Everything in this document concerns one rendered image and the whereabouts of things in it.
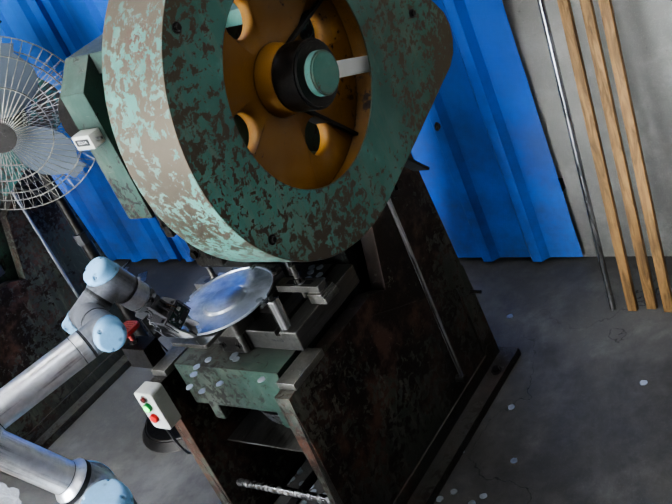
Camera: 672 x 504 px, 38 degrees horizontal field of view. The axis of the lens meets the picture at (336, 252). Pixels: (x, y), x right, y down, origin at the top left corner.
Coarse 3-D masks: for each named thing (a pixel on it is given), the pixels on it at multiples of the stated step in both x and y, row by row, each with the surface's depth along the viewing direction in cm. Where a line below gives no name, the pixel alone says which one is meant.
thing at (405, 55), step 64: (128, 0) 189; (192, 0) 187; (384, 0) 237; (128, 64) 187; (192, 64) 187; (384, 64) 236; (448, 64) 259; (128, 128) 191; (192, 128) 187; (384, 128) 236; (192, 192) 190; (256, 192) 201; (320, 192) 217; (384, 192) 236; (256, 256) 208; (320, 256) 217
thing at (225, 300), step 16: (240, 272) 269; (256, 272) 265; (208, 288) 269; (224, 288) 264; (240, 288) 260; (256, 288) 257; (192, 304) 265; (208, 304) 260; (224, 304) 256; (240, 304) 253; (256, 304) 250; (208, 320) 253; (224, 320) 250
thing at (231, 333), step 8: (240, 320) 256; (248, 320) 259; (232, 328) 255; (240, 328) 256; (200, 336) 249; (208, 336) 247; (216, 336) 247; (224, 336) 260; (232, 336) 257; (240, 336) 257; (176, 344) 251; (184, 344) 249; (192, 344) 247; (200, 344) 245; (208, 344) 244; (224, 344) 262; (232, 344) 260; (240, 344) 258; (248, 344) 259; (240, 352) 260
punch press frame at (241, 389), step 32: (64, 64) 243; (96, 64) 238; (64, 96) 241; (96, 96) 239; (96, 160) 250; (128, 192) 251; (352, 256) 271; (192, 352) 271; (224, 352) 265; (256, 352) 258; (288, 352) 252; (224, 384) 263; (256, 384) 254; (224, 416) 274
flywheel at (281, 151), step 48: (240, 0) 209; (288, 0) 220; (336, 0) 232; (240, 48) 208; (288, 48) 208; (336, 48) 233; (240, 96) 208; (288, 96) 208; (336, 96) 233; (288, 144) 219; (336, 144) 233
